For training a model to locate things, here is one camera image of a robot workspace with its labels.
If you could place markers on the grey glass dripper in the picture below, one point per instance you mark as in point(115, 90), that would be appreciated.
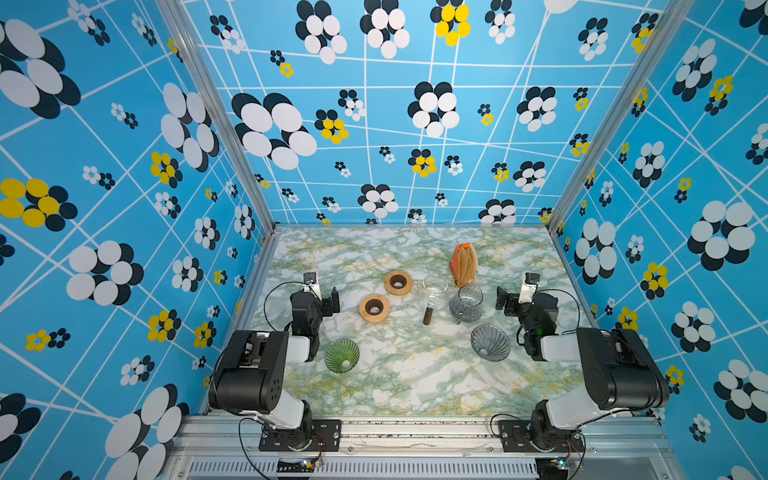
point(490, 343)

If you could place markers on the orange coffee filter pack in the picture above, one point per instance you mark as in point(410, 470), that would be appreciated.
point(463, 265)

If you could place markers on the grey glass pitcher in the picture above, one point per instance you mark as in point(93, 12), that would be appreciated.
point(466, 306)

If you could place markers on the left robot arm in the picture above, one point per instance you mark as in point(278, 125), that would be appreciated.
point(248, 379)

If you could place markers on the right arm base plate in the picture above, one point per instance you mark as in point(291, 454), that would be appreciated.
point(519, 436)

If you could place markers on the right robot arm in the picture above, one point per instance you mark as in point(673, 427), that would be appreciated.
point(619, 374)

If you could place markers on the green glass dripper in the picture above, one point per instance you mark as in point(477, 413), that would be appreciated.
point(342, 356)

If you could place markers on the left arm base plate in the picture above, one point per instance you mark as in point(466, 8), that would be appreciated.
point(321, 435)

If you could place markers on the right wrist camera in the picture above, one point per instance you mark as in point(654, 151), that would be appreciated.
point(529, 287)

